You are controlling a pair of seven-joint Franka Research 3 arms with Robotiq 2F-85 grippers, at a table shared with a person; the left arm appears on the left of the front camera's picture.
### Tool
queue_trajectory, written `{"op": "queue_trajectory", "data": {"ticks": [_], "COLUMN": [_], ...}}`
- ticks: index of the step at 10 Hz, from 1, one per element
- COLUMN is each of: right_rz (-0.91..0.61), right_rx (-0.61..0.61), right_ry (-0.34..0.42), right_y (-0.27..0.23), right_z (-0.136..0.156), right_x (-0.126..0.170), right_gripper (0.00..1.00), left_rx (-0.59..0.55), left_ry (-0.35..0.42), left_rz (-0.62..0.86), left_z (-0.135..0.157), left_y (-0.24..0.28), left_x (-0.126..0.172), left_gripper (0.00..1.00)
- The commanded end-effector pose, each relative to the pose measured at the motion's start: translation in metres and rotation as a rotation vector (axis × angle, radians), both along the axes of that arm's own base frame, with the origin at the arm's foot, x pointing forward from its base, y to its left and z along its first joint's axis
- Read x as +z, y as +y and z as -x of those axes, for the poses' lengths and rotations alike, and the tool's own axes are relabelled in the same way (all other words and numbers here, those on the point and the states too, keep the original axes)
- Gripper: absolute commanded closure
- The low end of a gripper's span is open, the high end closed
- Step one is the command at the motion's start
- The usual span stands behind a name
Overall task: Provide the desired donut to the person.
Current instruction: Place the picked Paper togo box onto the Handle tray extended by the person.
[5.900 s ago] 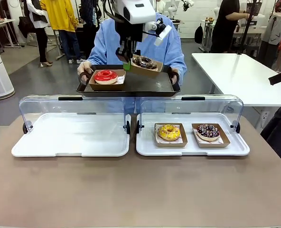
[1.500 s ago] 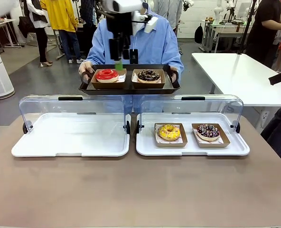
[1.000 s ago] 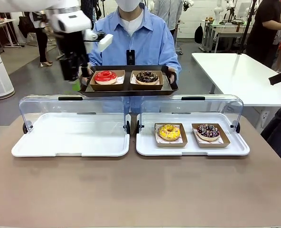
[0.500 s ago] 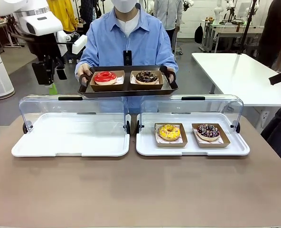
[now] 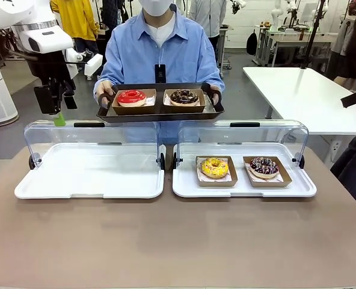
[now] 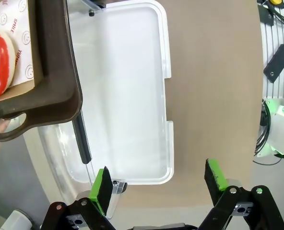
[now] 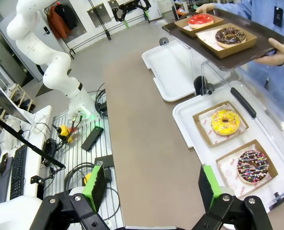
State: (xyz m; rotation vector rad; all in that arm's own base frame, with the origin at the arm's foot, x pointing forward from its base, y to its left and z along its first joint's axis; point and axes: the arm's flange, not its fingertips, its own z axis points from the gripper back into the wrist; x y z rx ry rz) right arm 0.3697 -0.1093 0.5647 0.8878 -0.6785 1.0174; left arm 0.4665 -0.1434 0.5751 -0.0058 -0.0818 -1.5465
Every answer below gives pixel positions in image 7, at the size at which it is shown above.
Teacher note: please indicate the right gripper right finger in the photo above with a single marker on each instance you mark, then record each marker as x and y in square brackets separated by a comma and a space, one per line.
[209, 191]

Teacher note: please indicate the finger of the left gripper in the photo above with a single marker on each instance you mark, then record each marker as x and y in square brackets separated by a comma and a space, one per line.
[147, 10]
[120, 18]

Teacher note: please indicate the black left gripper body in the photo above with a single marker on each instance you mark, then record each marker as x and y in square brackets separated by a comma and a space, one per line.
[131, 4]

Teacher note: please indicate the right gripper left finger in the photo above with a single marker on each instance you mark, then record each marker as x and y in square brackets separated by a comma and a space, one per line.
[96, 189]

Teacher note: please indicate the white printed paper liner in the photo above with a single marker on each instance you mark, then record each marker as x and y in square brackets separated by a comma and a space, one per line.
[209, 39]
[187, 28]
[205, 127]
[228, 172]

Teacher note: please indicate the red glazed donut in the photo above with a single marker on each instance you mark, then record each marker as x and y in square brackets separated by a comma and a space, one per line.
[194, 22]
[218, 21]

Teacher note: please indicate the chocolate donut with nuts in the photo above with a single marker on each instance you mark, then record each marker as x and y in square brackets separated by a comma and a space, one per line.
[222, 40]

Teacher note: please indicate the dark brown serving tray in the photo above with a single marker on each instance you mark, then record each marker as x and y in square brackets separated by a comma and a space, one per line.
[259, 50]

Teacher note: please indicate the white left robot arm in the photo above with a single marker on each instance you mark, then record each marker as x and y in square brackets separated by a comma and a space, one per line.
[55, 64]

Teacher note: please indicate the person's right forearm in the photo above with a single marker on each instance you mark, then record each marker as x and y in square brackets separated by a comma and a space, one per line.
[233, 3]

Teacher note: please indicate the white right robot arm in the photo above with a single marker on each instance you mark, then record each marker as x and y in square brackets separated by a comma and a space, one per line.
[12, 213]

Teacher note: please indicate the chocolate donut colourful sprinkles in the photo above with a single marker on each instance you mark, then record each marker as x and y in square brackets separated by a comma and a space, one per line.
[244, 175]

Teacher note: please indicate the dark sprinkled donut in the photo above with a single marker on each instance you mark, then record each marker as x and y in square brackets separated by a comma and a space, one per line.
[228, 155]

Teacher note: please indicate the yellow glazed sprinkled donut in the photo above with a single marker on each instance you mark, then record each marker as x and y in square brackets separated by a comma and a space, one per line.
[218, 128]

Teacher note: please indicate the person in blue shirt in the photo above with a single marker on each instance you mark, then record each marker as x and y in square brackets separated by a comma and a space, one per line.
[259, 14]

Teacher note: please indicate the person's right hand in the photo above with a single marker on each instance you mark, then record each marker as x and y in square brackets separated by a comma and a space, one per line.
[205, 8]

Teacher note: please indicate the person's left hand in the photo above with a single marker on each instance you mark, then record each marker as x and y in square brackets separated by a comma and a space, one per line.
[280, 57]

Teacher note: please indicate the yellow emergency stop button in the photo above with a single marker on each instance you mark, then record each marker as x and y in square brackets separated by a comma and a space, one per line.
[88, 178]
[64, 130]

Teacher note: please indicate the black power box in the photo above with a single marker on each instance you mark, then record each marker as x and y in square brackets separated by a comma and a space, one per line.
[106, 160]

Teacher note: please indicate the slatted metal base platform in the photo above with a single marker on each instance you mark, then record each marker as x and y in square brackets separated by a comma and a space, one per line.
[72, 153]

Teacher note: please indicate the flat black rectangular box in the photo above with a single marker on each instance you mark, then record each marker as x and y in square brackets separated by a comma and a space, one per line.
[92, 137]

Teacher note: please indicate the black jacket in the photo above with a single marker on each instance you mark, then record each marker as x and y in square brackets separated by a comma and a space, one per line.
[67, 16]

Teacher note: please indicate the orange jacket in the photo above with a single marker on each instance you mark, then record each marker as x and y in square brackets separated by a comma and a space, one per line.
[56, 24]

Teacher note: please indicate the white plastic display tray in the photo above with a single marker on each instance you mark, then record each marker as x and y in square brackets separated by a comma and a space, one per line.
[170, 79]
[187, 124]

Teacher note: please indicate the white computer desk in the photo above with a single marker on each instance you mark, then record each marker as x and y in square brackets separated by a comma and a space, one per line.
[34, 155]

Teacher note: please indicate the black computer keyboard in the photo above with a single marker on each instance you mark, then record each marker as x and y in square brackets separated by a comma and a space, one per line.
[18, 172]

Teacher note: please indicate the long black boom pole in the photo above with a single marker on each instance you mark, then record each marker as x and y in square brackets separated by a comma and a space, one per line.
[24, 141]

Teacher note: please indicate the clear display case lid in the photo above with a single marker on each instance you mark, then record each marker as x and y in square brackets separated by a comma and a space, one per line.
[242, 103]

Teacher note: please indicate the wooden shelf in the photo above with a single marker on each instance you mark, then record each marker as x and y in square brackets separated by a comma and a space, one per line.
[19, 92]

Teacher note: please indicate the computer monitor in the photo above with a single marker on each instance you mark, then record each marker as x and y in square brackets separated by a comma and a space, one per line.
[3, 100]

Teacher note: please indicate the black hanging name tag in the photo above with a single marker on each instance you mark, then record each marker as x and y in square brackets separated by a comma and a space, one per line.
[278, 15]

